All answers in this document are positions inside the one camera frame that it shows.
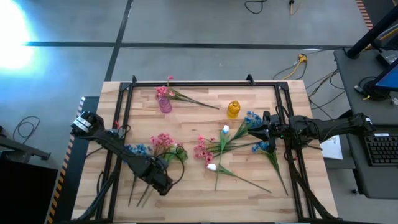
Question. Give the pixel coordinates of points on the black monitor stand base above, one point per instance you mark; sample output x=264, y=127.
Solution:
x=373, y=90

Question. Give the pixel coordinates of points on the monitor with blue screen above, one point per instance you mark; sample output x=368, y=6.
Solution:
x=390, y=79

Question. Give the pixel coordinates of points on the yellow glass vase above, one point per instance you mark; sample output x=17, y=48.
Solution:
x=233, y=110

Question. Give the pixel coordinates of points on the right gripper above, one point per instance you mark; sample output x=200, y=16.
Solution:
x=280, y=129

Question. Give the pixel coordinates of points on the pink flower sprig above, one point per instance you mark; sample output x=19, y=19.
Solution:
x=202, y=152
x=162, y=91
x=161, y=141

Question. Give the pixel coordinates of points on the black mat with hazard stripe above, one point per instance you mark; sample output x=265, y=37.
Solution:
x=66, y=193

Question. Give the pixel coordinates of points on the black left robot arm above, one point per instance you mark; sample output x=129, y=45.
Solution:
x=105, y=137

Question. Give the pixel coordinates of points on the purple glass vase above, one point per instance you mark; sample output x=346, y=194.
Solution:
x=165, y=105

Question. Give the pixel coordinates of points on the white paper sheet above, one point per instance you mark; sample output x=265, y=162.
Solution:
x=332, y=149

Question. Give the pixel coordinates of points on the black cabinet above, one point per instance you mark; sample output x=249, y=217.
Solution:
x=28, y=196

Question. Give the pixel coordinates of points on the grey metal stand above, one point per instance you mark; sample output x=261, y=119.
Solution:
x=21, y=148

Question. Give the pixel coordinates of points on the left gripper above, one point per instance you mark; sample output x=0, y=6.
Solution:
x=155, y=177

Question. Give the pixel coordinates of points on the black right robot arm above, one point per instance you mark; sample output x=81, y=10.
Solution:
x=326, y=126

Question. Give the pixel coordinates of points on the grey desk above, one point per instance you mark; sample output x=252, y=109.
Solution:
x=351, y=87
x=373, y=180

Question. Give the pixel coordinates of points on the orange black striped tape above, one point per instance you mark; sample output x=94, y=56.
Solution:
x=363, y=12

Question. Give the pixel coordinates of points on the small black desk box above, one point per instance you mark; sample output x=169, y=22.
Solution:
x=388, y=56

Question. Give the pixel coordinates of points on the black slanted pole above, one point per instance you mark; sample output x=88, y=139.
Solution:
x=370, y=34

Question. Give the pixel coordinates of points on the black keyboard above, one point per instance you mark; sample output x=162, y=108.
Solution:
x=382, y=151

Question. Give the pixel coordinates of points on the green glass vase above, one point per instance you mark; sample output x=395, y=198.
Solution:
x=183, y=157

